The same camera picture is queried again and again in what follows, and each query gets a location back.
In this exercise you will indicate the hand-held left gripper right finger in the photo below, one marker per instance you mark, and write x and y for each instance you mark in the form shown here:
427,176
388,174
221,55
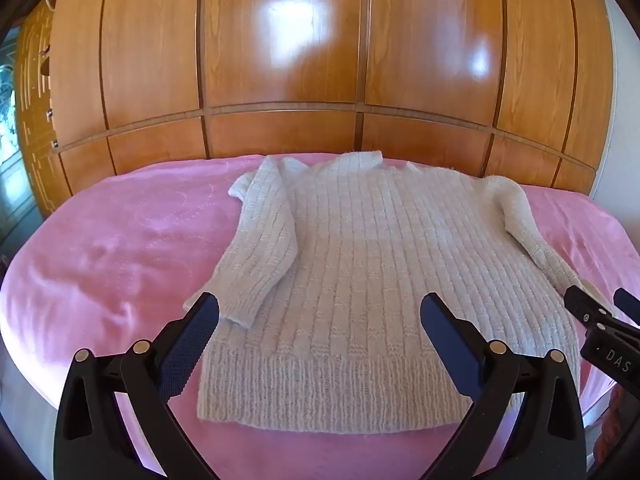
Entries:
450,345

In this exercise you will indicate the pink bed blanket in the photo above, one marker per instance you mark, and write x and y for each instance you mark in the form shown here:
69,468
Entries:
100,260

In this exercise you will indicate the patterned wooden door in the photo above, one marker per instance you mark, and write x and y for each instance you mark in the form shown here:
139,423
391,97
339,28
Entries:
35,110

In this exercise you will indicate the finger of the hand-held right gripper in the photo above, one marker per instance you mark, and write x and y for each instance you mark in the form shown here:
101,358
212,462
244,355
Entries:
629,302
587,305

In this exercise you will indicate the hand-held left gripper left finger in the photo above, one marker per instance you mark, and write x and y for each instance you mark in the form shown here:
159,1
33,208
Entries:
192,340

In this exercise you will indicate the white knitted sweater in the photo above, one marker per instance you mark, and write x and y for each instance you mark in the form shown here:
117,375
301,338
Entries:
380,270

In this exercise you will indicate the wooden wardrobe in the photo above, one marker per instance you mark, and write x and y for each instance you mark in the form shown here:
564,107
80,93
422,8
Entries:
300,60

